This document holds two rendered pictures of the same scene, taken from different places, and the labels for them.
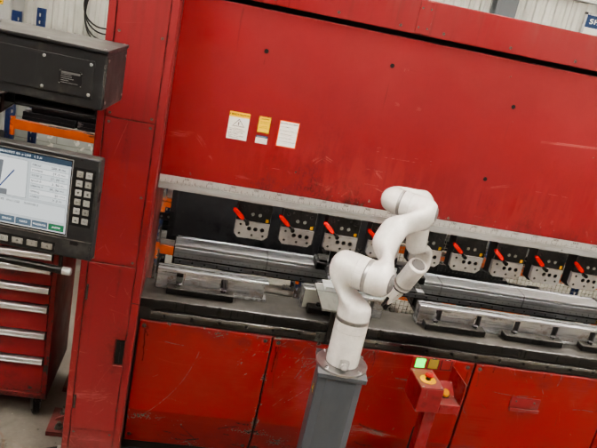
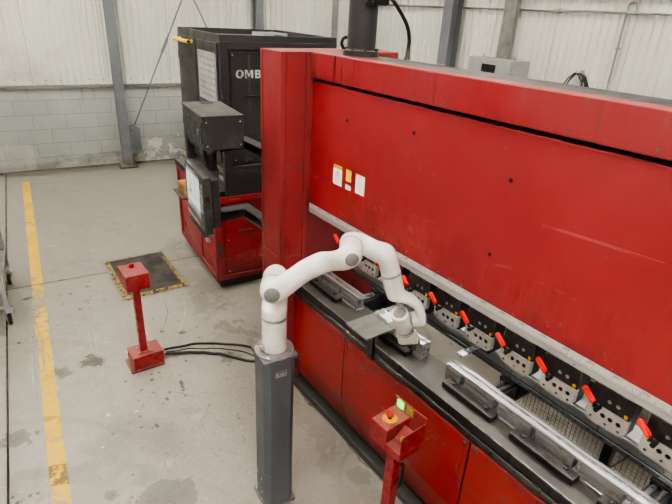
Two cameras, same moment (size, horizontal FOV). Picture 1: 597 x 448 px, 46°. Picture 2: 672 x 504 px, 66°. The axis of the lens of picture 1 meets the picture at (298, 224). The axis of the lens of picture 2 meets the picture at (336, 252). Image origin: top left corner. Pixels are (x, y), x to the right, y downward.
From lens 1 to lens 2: 2.73 m
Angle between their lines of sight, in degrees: 58
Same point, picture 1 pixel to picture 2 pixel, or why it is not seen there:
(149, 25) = (272, 103)
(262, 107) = (347, 162)
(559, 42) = (549, 107)
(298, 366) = (357, 368)
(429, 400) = (377, 433)
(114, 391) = not seen: hidden behind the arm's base
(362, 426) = not seen: hidden behind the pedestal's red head
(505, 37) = (494, 104)
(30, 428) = not seen: hidden behind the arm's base
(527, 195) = (531, 283)
